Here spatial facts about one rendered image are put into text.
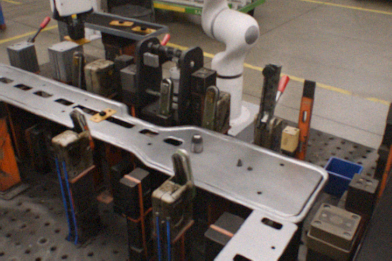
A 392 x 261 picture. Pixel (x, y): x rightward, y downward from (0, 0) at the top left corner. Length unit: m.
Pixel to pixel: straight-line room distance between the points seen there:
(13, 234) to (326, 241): 0.92
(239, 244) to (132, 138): 0.47
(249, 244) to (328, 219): 0.16
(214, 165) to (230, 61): 0.56
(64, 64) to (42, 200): 0.47
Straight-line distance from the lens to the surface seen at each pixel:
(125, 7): 4.04
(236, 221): 0.95
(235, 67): 1.56
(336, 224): 0.86
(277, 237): 0.90
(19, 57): 1.79
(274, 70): 1.10
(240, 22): 1.46
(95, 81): 1.47
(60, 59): 1.57
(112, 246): 1.31
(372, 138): 3.31
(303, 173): 1.07
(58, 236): 1.37
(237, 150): 1.13
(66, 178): 1.18
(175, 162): 0.93
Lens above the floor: 1.62
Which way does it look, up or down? 29 degrees down
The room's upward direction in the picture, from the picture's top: straight up
